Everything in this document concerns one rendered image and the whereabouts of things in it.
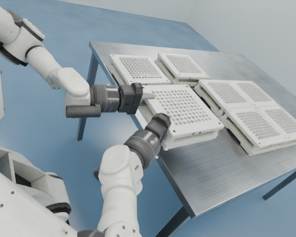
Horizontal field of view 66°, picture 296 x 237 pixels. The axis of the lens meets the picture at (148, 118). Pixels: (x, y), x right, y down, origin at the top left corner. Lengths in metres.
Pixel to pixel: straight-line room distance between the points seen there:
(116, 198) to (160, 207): 1.34
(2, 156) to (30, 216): 0.55
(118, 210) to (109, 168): 0.10
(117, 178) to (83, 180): 1.26
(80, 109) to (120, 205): 0.33
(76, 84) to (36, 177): 0.38
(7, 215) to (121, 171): 0.26
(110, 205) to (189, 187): 0.45
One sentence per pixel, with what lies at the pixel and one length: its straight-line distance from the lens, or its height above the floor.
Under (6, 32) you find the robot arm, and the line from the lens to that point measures 0.78.
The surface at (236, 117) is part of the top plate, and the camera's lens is 1.18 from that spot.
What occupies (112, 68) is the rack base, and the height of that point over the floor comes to 0.87.
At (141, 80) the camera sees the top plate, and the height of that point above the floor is 0.92.
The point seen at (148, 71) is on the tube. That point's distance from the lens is 1.15.
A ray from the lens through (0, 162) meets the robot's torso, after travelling 0.82.
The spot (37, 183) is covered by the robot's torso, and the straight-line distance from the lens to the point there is 0.90.
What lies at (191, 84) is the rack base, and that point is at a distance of 1.35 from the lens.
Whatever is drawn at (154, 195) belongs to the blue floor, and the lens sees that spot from 1.80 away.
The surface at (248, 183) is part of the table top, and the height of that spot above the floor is 0.85.
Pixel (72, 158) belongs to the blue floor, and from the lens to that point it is 1.82.
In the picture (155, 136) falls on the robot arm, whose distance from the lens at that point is 0.61.
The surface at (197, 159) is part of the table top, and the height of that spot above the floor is 0.85.
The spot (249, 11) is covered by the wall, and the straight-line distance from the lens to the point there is 4.87.
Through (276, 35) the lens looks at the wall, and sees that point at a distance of 4.51.
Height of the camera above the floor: 1.46
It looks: 39 degrees down
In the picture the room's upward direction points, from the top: 25 degrees clockwise
